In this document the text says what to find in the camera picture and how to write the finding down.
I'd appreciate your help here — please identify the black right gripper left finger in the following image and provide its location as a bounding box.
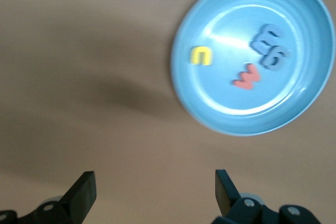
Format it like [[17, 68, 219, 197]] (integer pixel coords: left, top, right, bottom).
[[0, 170, 97, 224]]

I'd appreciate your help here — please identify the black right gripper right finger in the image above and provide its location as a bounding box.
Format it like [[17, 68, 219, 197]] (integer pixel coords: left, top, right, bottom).
[[212, 169, 321, 224]]

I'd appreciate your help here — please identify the red foam letter w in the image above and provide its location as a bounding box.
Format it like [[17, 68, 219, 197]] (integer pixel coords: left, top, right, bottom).
[[232, 63, 261, 90]]

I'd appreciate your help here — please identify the yellow foam letter u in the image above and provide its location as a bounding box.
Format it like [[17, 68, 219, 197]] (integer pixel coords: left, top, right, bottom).
[[190, 46, 213, 66]]

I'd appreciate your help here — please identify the periwinkle foam letter g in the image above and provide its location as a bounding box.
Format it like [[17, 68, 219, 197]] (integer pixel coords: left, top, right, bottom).
[[259, 47, 289, 70]]

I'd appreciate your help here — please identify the periwinkle foam letter m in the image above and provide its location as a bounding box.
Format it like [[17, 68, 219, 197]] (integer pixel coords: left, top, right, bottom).
[[250, 24, 287, 54]]

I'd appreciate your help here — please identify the blue round plate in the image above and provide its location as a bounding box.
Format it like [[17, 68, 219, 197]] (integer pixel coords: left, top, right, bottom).
[[170, 0, 336, 137]]

